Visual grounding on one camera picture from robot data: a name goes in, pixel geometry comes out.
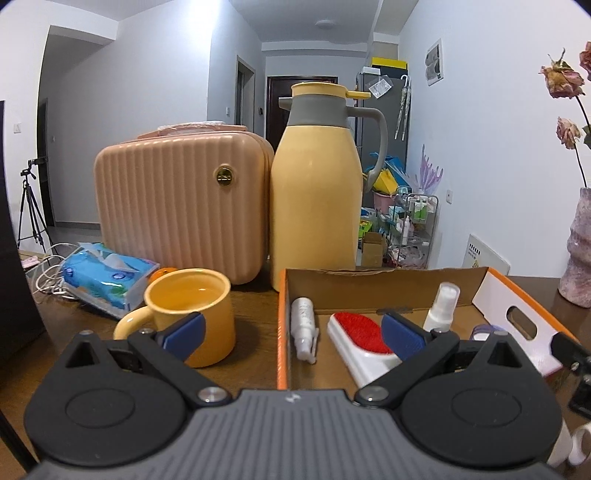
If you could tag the blue tissue pack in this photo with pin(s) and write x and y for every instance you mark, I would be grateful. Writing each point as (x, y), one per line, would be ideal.
(106, 280)

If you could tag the white red lint brush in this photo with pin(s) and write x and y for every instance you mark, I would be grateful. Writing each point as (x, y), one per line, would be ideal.
(358, 339)

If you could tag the green spray bottle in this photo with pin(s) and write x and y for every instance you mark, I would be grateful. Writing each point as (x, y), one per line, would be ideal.
(441, 315)

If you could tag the camera tripod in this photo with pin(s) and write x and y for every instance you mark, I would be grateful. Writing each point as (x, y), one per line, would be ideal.
(28, 204)

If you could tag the pink textured vase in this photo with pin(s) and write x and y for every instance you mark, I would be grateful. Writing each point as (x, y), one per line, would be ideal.
(575, 284)

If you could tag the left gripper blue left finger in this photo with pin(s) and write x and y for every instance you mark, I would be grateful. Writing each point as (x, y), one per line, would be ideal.
(184, 337)

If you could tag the small round white container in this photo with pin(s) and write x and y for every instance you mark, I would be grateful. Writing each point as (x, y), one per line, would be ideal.
(482, 332)

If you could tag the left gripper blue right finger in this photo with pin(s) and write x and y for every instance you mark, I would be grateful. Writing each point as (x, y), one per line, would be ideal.
(403, 337)

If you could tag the grey refrigerator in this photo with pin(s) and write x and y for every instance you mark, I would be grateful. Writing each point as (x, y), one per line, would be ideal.
(394, 103)

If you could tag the black monitor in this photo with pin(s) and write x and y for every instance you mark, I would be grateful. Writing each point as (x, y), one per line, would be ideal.
(20, 321)

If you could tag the white tape roll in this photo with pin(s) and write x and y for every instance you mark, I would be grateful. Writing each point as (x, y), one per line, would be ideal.
(571, 447)

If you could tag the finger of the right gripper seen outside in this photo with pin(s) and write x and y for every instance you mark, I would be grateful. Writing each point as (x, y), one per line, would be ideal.
(576, 359)

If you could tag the peach ribbed suitcase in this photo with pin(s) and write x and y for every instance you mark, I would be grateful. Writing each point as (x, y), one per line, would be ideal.
(188, 196)

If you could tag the yellow ceramic mug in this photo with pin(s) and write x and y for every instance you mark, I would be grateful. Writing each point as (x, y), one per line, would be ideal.
(176, 295)

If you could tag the orange red cardboard box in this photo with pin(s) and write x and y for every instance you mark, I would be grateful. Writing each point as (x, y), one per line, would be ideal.
(486, 296)

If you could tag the orange fruit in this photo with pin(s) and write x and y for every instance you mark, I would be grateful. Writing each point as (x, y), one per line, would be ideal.
(159, 273)

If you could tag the wire storage rack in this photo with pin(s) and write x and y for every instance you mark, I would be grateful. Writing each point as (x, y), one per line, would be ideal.
(407, 222)

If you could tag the yellow box on refrigerator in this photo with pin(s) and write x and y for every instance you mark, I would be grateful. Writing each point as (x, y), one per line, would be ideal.
(382, 62)

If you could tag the yellow thermos jug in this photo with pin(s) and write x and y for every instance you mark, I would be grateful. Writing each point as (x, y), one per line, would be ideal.
(316, 181)

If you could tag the small white spray bottle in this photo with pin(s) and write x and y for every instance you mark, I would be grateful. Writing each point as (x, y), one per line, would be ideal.
(303, 329)

